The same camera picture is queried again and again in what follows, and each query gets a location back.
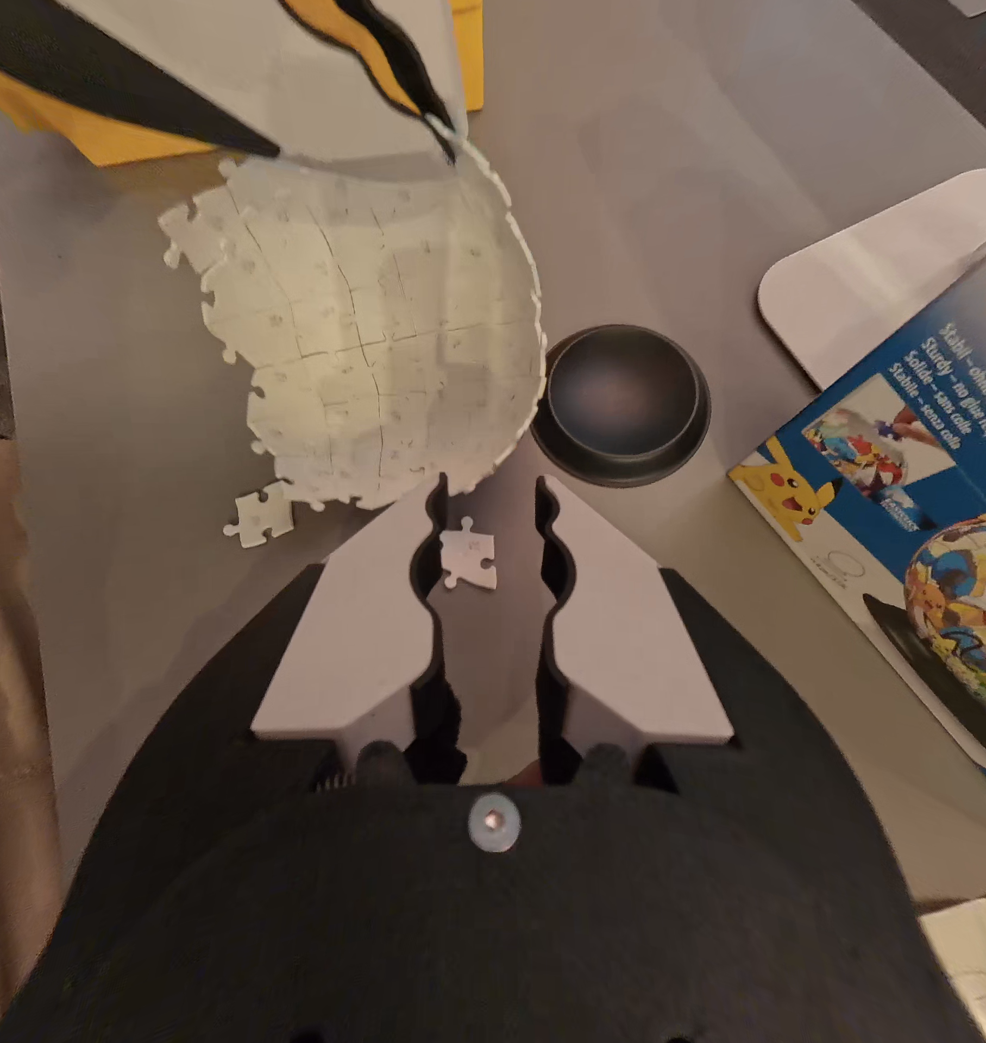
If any white printed paper sheet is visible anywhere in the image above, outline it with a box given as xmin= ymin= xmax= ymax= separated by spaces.
xmin=920 ymin=896 xmax=986 ymax=1043

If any white rounded plastic board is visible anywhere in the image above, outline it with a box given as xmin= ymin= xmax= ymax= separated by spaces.
xmin=757 ymin=167 xmax=986 ymax=391

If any person's beige garment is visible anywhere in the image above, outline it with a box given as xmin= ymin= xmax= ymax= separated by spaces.
xmin=0 ymin=440 xmax=64 ymax=1007

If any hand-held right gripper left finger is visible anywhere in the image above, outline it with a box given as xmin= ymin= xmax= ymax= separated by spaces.
xmin=250 ymin=473 xmax=469 ymax=785

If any partly built white puzzle ball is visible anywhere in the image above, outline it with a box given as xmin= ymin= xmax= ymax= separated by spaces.
xmin=157 ymin=134 xmax=547 ymax=513

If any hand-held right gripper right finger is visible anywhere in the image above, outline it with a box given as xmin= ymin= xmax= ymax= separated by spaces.
xmin=533 ymin=476 xmax=736 ymax=787

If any yellow plastic tray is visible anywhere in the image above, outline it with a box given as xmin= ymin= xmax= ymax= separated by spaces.
xmin=0 ymin=0 xmax=486 ymax=168

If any round black ball stand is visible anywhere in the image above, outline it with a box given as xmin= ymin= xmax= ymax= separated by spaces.
xmin=529 ymin=324 xmax=712 ymax=488

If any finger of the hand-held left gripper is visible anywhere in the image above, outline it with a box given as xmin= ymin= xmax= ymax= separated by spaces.
xmin=0 ymin=0 xmax=461 ymax=168
xmin=338 ymin=0 xmax=471 ymax=164

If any blue puzzle box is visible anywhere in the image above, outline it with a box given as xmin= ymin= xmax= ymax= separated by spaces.
xmin=727 ymin=256 xmax=986 ymax=808

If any white puzzle piece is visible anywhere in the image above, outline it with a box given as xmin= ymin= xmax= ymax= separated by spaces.
xmin=439 ymin=516 xmax=499 ymax=592
xmin=222 ymin=481 xmax=296 ymax=549

